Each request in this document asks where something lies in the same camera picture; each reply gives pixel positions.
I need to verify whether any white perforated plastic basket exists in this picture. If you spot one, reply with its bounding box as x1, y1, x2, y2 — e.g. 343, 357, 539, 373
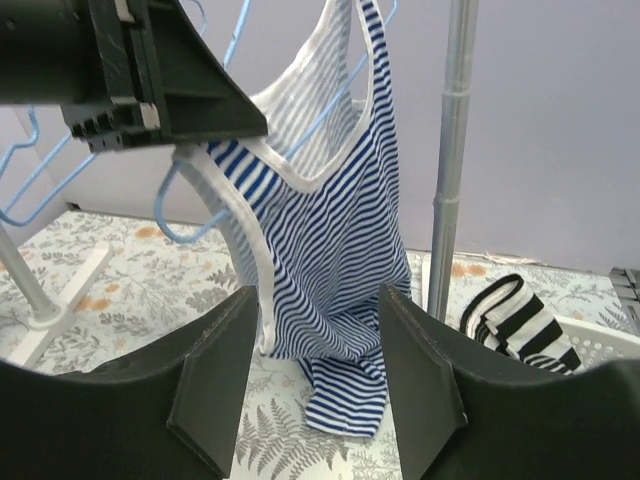
555, 315, 640, 374

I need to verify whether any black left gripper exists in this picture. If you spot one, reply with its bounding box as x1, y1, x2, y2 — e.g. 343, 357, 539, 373
1, 1, 267, 152

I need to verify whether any light blue hanger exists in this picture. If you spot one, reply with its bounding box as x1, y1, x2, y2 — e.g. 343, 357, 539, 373
154, 1, 393, 243
1, 0, 252, 228

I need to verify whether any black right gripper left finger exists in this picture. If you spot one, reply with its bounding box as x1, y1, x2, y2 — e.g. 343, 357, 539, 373
1, 287, 259, 479

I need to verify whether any wide black white striped tank top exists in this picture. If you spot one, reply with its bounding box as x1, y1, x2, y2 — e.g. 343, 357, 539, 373
458, 274, 584, 375

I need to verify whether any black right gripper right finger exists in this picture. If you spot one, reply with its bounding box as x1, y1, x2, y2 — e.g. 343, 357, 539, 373
379, 285, 639, 479

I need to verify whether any blue white striped tank top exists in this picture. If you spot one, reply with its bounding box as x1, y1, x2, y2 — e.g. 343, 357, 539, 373
172, 0, 414, 440

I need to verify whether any silver white clothes rack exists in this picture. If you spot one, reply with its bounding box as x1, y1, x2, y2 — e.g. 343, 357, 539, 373
0, 0, 479, 371

